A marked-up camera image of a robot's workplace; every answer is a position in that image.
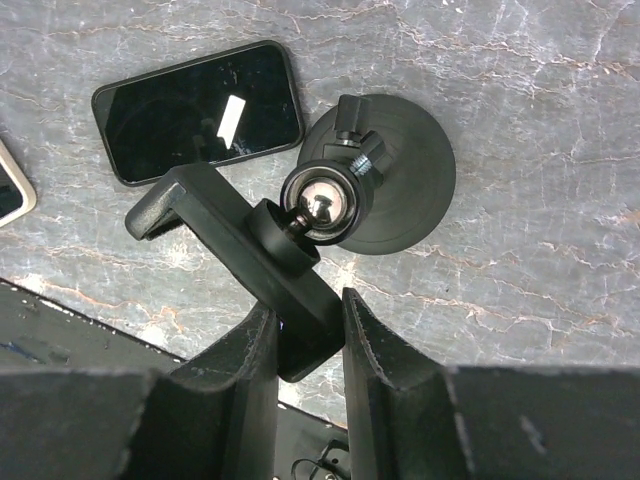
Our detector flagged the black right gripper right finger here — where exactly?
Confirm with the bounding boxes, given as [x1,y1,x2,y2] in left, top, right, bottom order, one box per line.
[342,288,471,479]

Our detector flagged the pink-cased smartphone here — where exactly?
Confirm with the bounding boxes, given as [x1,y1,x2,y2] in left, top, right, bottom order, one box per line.
[0,143,37,227]

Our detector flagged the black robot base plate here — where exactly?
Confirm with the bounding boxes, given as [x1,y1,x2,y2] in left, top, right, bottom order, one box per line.
[0,278,351,480]

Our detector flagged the black smartphone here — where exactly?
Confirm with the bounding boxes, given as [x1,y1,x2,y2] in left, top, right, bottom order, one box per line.
[91,40,305,186]

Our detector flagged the black round-base phone stand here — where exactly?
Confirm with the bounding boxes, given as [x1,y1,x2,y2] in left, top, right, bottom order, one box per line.
[125,94,456,382]

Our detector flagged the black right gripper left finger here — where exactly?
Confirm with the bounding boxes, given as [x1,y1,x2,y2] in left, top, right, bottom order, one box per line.
[123,303,278,479]

